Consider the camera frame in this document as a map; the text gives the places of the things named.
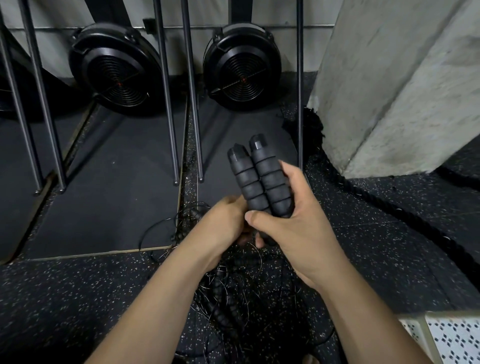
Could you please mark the person's right thumb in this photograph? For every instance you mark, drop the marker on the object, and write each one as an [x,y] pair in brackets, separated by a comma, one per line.
[264,221]

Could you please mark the person's right forearm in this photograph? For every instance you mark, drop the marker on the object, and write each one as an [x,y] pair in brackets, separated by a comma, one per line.
[367,322]

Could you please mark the grey metal pole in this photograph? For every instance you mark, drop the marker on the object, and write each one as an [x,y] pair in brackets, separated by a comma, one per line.
[20,112]
[167,93]
[299,75]
[43,97]
[192,90]

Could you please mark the person's right hand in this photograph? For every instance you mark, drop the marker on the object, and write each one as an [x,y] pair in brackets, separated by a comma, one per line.
[307,232]

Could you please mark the grey horizontal wall pipe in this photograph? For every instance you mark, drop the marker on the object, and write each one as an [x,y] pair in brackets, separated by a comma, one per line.
[180,27]

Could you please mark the person's left thumb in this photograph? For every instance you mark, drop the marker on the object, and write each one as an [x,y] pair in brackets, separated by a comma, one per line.
[234,202]

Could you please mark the black floor mat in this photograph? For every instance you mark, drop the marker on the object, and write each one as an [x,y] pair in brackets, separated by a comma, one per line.
[112,187]
[225,127]
[15,180]

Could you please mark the person's left hand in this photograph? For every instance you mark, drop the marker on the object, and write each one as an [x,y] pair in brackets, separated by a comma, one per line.
[213,228]

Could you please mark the black rowing machine flywheel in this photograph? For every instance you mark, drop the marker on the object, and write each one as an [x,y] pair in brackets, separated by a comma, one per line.
[242,67]
[118,69]

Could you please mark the white patterned box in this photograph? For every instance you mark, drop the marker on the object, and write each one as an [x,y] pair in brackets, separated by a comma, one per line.
[446,337]

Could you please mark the grey concrete pillar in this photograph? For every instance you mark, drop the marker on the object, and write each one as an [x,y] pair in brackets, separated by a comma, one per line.
[397,82]

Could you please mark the person's left forearm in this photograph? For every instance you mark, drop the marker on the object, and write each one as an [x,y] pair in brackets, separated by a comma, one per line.
[165,307]

